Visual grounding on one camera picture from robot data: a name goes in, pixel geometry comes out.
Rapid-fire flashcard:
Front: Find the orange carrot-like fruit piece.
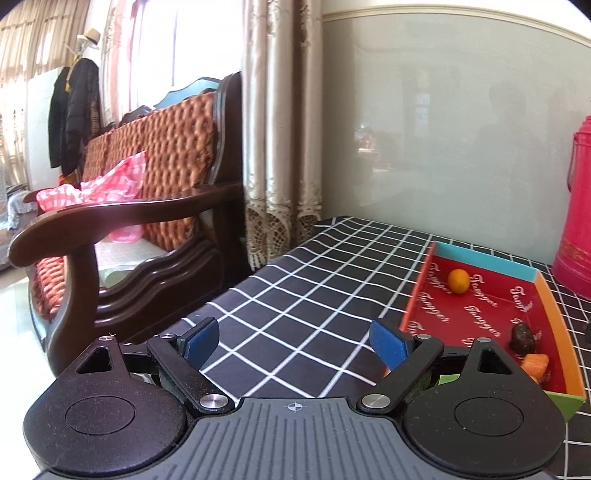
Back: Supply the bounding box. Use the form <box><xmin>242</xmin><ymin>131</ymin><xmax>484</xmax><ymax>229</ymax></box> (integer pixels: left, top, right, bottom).
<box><xmin>521</xmin><ymin>353</ymin><xmax>550</xmax><ymax>384</ymax></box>

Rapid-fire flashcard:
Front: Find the red paper tray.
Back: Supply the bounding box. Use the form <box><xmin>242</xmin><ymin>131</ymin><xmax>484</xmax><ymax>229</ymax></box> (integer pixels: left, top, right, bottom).
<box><xmin>397</xmin><ymin>242</ymin><xmax>586</xmax><ymax>420</ymax></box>

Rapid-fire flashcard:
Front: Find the beige curtain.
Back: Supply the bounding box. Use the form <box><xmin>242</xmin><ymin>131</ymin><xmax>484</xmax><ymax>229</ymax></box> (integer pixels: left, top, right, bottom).
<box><xmin>242</xmin><ymin>1</ymin><xmax>322</xmax><ymax>270</ymax></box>

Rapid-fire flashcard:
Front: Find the dark wooden sofa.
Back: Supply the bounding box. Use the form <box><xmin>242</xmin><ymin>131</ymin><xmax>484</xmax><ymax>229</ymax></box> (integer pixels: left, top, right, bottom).
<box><xmin>8</xmin><ymin>73</ymin><xmax>252</xmax><ymax>374</ymax></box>

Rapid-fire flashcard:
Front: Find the black hanging jacket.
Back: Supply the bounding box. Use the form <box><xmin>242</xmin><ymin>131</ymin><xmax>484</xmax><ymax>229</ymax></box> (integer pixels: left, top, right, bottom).
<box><xmin>48</xmin><ymin>58</ymin><xmax>101</xmax><ymax>177</ymax></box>

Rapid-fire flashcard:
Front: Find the red thermos flask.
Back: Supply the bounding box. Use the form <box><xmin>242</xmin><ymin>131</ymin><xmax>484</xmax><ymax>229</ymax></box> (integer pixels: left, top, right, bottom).
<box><xmin>552</xmin><ymin>116</ymin><xmax>591</xmax><ymax>299</ymax></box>

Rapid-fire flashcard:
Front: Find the straw hat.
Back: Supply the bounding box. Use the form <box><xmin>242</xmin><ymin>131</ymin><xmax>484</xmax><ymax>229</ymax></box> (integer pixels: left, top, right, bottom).
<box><xmin>76</xmin><ymin>28</ymin><xmax>101</xmax><ymax>48</ymax></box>

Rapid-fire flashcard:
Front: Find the pink plastic bag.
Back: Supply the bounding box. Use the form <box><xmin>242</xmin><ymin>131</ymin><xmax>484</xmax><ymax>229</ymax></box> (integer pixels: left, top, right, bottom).
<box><xmin>35</xmin><ymin>150</ymin><xmax>148</xmax><ymax>243</ymax></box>

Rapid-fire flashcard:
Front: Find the black white checkered tablecloth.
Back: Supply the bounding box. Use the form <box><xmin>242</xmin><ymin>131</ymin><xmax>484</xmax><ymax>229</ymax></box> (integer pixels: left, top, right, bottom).
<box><xmin>172</xmin><ymin>217</ymin><xmax>590</xmax><ymax>479</ymax></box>

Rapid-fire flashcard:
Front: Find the dark brown date fruit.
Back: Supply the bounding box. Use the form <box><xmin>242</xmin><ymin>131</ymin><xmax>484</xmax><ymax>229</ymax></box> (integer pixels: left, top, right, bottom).
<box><xmin>509</xmin><ymin>322</ymin><xmax>539</xmax><ymax>358</ymax></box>

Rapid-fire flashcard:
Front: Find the orange fruit in tray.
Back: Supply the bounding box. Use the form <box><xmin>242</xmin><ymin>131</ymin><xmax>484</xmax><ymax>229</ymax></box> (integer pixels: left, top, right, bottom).
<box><xmin>448</xmin><ymin>269</ymin><xmax>471</xmax><ymax>295</ymax></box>

